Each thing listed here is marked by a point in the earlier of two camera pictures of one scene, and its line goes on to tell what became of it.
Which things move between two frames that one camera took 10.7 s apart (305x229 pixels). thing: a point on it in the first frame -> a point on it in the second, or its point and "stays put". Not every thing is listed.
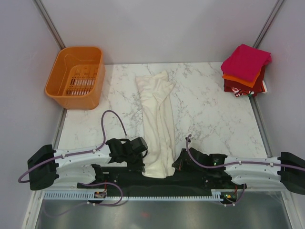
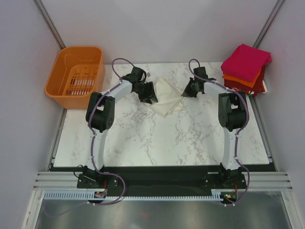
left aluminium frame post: [43, 11] stays put
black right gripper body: [184, 166] -> [197, 81]
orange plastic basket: [76, 77] stays put
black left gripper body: [135, 162] -> [139, 91]
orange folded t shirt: [249, 83] stays put
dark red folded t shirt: [257, 88] stays put
